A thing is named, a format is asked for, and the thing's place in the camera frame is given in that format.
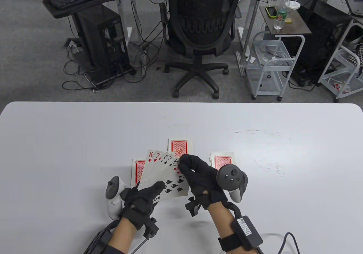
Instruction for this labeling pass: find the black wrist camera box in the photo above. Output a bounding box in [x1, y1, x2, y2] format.
[84, 228, 114, 254]
[231, 216, 263, 251]

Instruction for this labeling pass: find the thin black cable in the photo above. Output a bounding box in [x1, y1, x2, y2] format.
[131, 236, 148, 254]

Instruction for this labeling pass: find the white charger with cable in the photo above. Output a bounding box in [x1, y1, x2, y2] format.
[262, 46, 294, 67]

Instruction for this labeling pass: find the black forearm strap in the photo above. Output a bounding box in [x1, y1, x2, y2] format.
[107, 244, 127, 254]

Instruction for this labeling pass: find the clear bottle green label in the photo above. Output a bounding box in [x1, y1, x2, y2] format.
[273, 0, 292, 30]

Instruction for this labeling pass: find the brown top side table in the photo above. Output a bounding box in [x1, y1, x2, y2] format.
[259, 3, 312, 84]

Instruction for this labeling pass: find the aluminium frame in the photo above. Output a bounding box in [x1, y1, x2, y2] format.
[236, 0, 266, 77]

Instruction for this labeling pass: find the white VR controller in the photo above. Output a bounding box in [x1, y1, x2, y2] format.
[105, 176, 128, 221]
[216, 164, 249, 203]

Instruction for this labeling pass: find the white wire rolling cart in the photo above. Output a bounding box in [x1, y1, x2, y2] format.
[245, 31, 298, 101]
[318, 19, 363, 103]

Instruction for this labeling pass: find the person's left forearm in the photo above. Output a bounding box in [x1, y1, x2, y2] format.
[108, 217, 137, 254]

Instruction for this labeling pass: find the grey floor power socket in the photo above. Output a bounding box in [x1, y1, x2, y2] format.
[67, 39, 83, 53]

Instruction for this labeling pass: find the tangle of black floor cables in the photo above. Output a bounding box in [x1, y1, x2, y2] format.
[62, 0, 161, 92]

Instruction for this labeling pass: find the white red-print packet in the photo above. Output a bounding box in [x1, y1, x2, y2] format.
[333, 82, 351, 93]

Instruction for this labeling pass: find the black camera cable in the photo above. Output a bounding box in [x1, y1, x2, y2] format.
[257, 232, 300, 254]

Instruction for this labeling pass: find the white desk leg frame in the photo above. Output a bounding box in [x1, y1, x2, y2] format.
[117, 0, 148, 77]

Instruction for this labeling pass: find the person's left hand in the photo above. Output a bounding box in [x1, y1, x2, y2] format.
[119, 181, 166, 239]

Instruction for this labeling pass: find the black white checkered cloth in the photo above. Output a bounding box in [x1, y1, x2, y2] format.
[347, 43, 363, 69]

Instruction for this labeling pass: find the pile of dealt playing cards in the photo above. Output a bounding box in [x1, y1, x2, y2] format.
[168, 139, 194, 158]
[210, 152, 236, 171]
[138, 150, 190, 202]
[131, 159, 147, 188]

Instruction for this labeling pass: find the black computer tower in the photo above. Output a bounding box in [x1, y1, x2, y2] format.
[76, 4, 131, 77]

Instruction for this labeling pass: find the black mesh office chair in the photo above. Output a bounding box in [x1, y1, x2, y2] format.
[160, 0, 246, 98]

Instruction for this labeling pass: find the person's right hand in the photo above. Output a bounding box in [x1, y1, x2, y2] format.
[178, 154, 229, 217]

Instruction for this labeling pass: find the black wrist strap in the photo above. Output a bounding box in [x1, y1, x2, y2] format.
[218, 234, 242, 252]

